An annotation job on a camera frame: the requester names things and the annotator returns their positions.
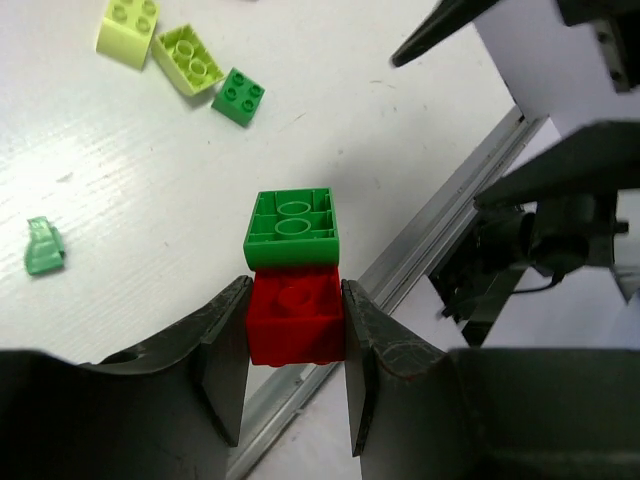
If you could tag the green square lego right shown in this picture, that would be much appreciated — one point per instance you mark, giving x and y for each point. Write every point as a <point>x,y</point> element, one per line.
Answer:
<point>239,98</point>

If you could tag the small green sloped lego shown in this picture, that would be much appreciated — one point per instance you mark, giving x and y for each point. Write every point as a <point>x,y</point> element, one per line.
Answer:
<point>45,252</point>

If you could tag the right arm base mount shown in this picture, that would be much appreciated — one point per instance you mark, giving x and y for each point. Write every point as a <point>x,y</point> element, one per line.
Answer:
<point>509,251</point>

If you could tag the aluminium table rail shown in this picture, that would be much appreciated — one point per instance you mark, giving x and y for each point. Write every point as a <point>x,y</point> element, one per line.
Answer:
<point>413,252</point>

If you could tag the pale yellow-green lego right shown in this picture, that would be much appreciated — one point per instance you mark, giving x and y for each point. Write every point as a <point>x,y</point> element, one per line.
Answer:
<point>126,31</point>

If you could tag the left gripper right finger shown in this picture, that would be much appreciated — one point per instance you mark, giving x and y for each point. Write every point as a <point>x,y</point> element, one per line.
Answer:
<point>416,412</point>

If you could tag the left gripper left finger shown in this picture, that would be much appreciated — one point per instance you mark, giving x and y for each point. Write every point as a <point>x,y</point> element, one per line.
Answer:
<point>168,407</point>

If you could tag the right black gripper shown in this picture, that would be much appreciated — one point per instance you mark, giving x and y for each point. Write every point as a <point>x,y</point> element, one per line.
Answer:
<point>599,158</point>

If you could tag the light green lego upturned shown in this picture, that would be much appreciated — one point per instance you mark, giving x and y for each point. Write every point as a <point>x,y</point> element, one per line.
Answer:
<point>185,61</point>

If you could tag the red long lego brick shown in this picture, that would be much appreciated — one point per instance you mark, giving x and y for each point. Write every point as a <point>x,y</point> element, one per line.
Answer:
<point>296,316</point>

